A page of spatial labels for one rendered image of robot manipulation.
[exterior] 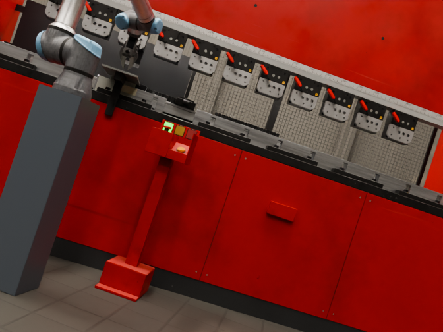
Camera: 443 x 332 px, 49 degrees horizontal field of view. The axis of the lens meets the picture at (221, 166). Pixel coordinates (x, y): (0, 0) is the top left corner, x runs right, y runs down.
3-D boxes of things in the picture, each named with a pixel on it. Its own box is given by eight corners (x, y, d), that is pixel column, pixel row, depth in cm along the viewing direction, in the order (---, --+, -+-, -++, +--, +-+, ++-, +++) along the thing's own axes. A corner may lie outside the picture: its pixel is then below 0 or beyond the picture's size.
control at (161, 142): (144, 150, 230) (156, 114, 231) (151, 153, 246) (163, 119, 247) (184, 163, 229) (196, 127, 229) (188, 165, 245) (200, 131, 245)
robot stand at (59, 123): (14, 296, 179) (82, 97, 181) (-29, 279, 182) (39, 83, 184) (38, 287, 197) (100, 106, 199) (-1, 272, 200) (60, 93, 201)
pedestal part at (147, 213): (124, 263, 234) (160, 155, 235) (127, 261, 240) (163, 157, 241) (136, 267, 233) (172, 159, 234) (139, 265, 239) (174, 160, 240)
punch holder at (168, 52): (152, 53, 265) (161, 24, 265) (152, 56, 273) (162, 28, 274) (178, 62, 267) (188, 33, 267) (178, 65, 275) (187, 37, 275)
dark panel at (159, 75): (4, 64, 309) (27, -1, 310) (5, 64, 311) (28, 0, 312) (175, 122, 321) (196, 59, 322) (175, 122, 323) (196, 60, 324)
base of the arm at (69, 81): (80, 96, 183) (88, 71, 183) (44, 85, 185) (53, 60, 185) (95, 104, 198) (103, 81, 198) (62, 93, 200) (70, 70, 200)
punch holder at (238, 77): (221, 78, 269) (231, 49, 270) (220, 80, 278) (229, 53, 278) (247, 87, 271) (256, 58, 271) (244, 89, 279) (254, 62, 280)
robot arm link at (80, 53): (82, 70, 184) (94, 36, 184) (54, 62, 188) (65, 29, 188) (99, 79, 195) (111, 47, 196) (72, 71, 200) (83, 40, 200)
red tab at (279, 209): (267, 213, 260) (271, 200, 260) (266, 213, 262) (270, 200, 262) (293, 221, 262) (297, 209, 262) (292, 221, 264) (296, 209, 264)
